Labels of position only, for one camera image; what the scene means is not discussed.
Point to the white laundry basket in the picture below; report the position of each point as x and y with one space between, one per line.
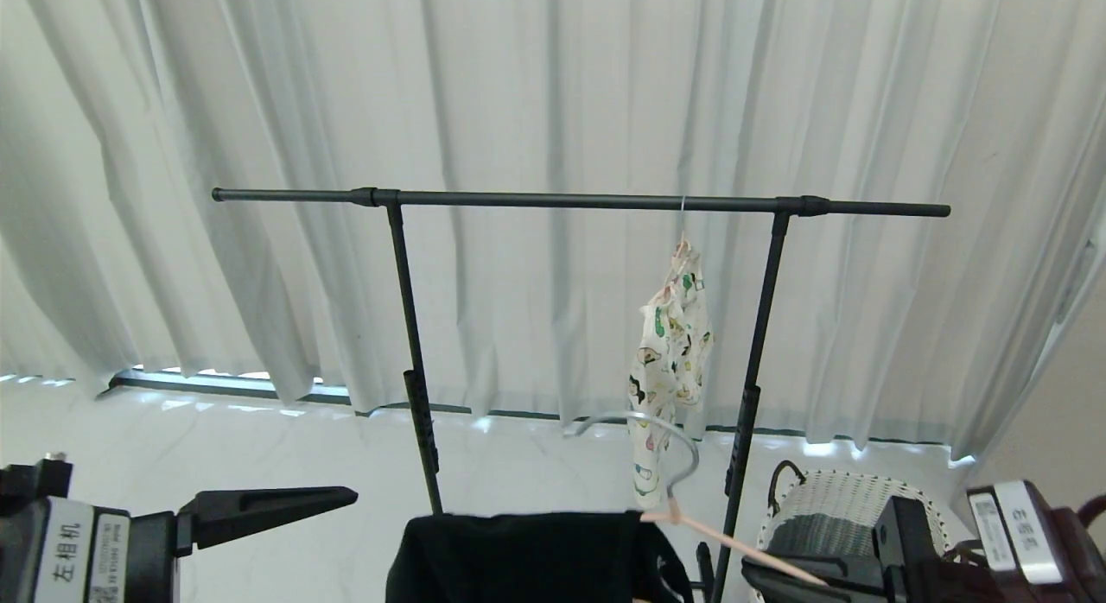
829 508

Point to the white curtain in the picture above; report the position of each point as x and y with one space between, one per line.
518 85

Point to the pink clothes hanger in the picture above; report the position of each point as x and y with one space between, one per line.
752 551
684 218

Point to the black clothes rack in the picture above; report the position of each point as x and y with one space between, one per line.
562 200

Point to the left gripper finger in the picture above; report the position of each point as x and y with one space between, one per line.
259 517

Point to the black garment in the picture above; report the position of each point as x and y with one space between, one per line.
518 560

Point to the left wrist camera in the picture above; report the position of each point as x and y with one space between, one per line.
78 551

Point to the cream printed garment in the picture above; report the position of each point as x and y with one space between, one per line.
670 361

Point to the window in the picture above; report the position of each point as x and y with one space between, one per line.
216 384

